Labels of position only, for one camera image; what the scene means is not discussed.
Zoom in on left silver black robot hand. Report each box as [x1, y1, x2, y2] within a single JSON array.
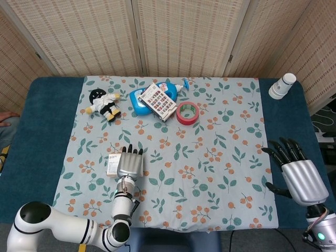
[[116, 144, 145, 180]]

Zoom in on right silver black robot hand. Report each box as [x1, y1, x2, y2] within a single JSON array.
[[261, 136, 330, 207]]

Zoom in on white power strip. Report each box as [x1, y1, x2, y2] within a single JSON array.
[[316, 131, 336, 144]]

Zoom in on floral leaf berry tablecloth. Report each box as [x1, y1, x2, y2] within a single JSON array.
[[48, 75, 279, 233]]

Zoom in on blue detergent pump bottle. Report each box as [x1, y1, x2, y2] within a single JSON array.
[[128, 78, 194, 116]]

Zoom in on black white yellow plush toy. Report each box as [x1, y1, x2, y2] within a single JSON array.
[[85, 88, 122, 122]]

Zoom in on red tape roll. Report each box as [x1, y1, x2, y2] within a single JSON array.
[[176, 101, 200, 125]]

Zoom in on white paper cup stack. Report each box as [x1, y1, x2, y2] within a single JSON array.
[[268, 72, 297, 100]]

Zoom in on dark teal table cover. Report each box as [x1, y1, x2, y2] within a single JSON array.
[[0, 76, 336, 232]]

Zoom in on person in jeans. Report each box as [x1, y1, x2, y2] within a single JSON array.
[[0, 111, 21, 149]]

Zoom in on beige woven folding screen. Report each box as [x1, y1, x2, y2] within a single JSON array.
[[0, 0, 336, 116]]

